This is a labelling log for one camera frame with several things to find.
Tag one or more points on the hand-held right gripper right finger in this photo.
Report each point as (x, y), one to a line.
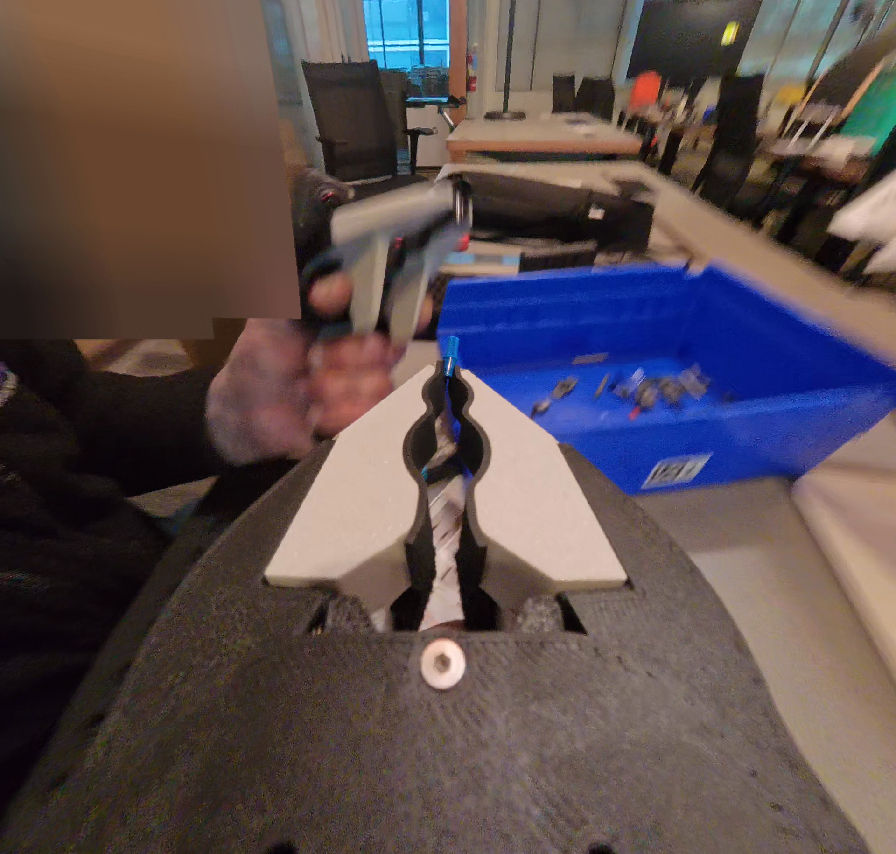
(546, 518)

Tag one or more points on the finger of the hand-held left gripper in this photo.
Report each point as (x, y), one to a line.
(413, 294)
(392, 213)

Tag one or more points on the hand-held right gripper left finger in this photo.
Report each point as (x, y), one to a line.
(343, 518)

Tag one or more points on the blue plastic pin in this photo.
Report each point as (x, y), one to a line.
(448, 353)

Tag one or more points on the small building parts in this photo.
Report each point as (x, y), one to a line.
(647, 388)

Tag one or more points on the blue plastic bin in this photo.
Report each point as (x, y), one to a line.
(700, 308)

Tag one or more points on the person's left forearm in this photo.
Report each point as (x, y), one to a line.
(126, 413)

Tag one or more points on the person's left hand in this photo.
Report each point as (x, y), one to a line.
(266, 392)

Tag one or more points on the clear sticker sheet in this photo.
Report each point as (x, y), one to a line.
(444, 518)

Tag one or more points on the black office chair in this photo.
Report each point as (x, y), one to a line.
(731, 140)
(350, 119)

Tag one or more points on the black fabric case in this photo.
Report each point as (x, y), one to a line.
(546, 206)

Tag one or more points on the wooden table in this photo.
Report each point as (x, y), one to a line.
(546, 136)

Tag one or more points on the black wall screen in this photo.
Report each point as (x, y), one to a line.
(686, 35)

